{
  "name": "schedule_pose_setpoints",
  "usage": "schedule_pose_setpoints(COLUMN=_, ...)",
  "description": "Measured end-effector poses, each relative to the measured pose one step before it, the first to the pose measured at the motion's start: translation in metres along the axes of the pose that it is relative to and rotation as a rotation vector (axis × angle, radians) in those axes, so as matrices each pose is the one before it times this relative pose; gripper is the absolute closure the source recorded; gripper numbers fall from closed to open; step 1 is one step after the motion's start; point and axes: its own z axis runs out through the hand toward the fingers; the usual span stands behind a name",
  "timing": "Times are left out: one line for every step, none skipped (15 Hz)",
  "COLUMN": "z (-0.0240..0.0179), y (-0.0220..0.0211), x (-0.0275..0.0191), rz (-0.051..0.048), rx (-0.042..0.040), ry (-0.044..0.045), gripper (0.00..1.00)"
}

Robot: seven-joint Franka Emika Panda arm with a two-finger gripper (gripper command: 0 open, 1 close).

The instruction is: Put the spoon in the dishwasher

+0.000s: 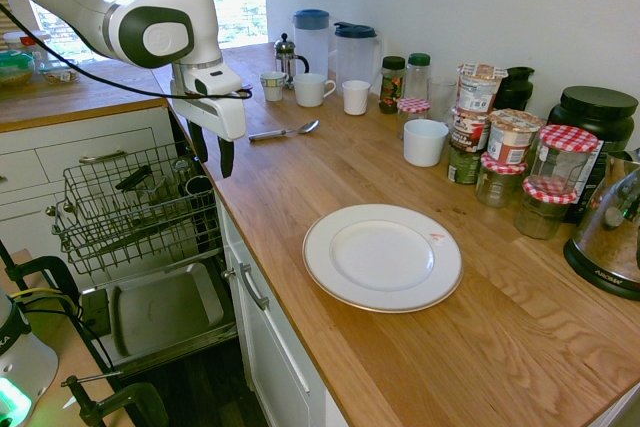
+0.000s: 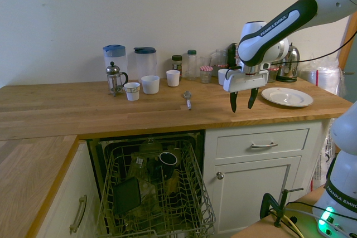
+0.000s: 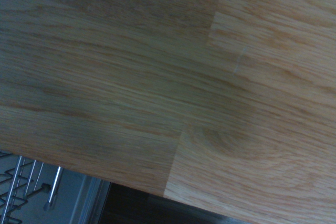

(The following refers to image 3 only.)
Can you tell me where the built-in dishwasher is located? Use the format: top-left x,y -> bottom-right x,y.
0,150 -> 114,224

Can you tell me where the silver wire dishwasher rack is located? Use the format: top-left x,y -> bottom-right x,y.
0,150 -> 64,224

